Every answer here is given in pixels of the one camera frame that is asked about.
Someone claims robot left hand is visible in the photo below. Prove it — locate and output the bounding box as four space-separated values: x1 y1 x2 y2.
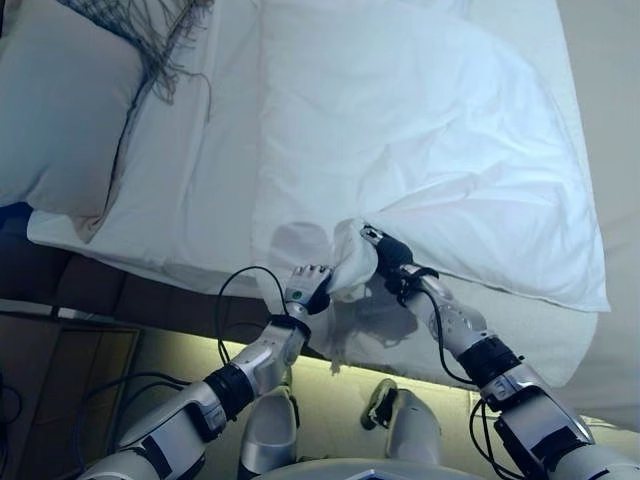
285 263 335 317

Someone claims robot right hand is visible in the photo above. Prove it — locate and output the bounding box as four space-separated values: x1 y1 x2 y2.
359 224 417 277

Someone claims white bed sheet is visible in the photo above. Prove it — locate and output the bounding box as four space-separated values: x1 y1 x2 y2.
25 0 601 392

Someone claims beige bed runner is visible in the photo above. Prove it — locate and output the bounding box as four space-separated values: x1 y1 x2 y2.
557 0 640 436

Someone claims beige bed pillow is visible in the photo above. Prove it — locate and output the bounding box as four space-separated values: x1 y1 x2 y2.
0 4 147 246

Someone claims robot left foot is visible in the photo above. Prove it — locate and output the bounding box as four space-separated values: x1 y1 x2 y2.
277 367 296 401

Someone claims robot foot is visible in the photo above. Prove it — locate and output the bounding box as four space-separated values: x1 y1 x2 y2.
360 378 399 431
277 367 296 401

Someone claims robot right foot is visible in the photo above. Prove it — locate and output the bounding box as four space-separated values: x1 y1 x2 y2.
360 378 399 431

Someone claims silver robot left leg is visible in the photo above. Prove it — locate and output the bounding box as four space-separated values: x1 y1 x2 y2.
239 387 301 474

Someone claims wooden nightstand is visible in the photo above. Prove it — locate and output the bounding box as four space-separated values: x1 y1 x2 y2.
0 309 147 480

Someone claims patterned fringed cushion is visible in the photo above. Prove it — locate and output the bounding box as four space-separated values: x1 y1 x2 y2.
94 0 217 126

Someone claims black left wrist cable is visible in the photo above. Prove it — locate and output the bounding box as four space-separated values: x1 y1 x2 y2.
216 265 297 362

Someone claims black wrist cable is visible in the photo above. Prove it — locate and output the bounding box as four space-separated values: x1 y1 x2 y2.
427 269 482 387
216 265 297 362

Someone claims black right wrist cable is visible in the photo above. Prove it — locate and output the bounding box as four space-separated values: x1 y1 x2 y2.
427 269 482 387

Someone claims brown upholstered bed frame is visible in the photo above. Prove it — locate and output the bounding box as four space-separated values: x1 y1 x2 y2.
0 202 326 362

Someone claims thick black floor cable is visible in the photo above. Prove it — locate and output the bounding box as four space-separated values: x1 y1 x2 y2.
69 368 202 480

